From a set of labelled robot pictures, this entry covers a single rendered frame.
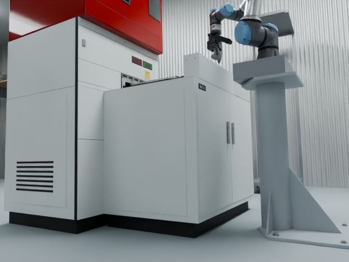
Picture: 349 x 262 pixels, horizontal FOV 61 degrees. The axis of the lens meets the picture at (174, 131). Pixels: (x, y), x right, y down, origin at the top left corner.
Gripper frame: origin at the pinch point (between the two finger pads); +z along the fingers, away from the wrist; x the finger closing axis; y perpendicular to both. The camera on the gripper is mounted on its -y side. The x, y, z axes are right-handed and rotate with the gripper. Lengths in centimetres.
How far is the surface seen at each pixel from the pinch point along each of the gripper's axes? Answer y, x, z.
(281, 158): -38, 14, 64
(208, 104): -4.5, 30.2, 33.4
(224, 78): -4.2, 4.3, 12.8
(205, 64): -4.2, 31.3, 11.1
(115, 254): 19, 80, 102
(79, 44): 58, 65, -3
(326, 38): -52, -223, -79
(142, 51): 58, 6, -17
